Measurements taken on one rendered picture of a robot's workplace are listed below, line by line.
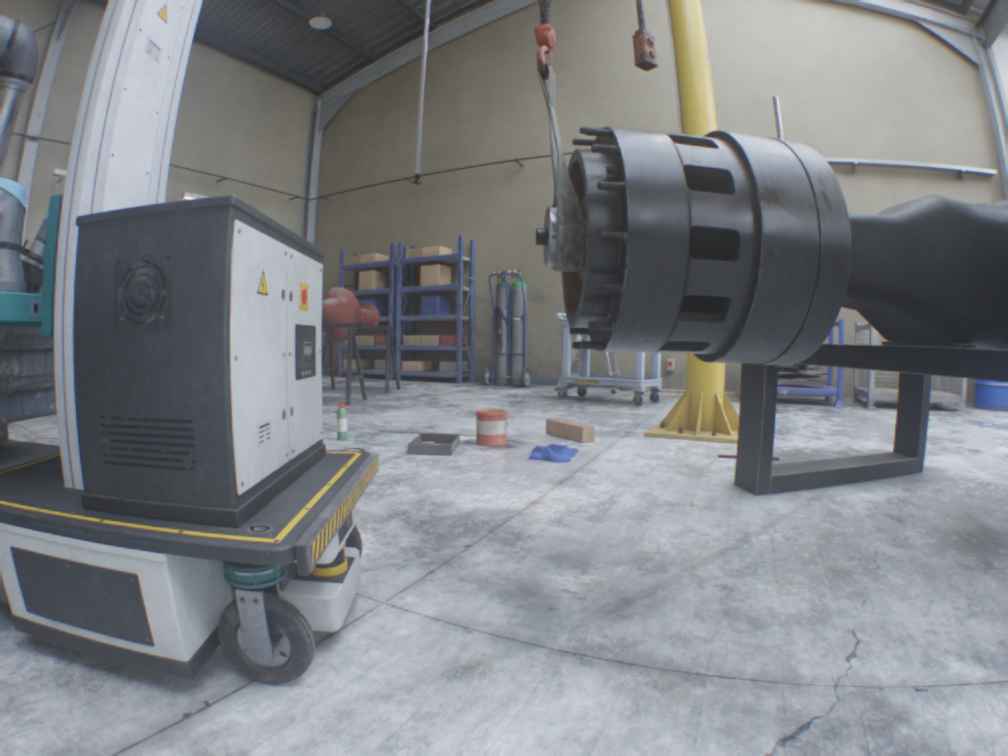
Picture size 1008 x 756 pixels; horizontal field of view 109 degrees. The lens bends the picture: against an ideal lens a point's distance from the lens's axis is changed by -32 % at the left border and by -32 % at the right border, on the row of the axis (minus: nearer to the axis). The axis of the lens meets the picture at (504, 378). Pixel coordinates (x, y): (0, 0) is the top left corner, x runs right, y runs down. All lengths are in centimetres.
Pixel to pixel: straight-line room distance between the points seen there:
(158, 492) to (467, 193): 785
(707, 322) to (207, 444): 94
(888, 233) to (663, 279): 70
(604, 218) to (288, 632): 94
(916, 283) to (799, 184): 50
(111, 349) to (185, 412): 18
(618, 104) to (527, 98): 147
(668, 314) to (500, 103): 786
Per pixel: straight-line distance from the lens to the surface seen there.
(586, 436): 326
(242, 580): 91
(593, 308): 108
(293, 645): 97
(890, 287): 145
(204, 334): 86
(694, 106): 403
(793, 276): 109
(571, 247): 113
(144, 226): 94
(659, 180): 102
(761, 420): 223
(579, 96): 828
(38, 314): 123
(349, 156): 1027
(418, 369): 811
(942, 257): 155
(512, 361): 726
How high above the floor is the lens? 61
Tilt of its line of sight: 4 degrees down
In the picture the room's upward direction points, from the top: 1 degrees clockwise
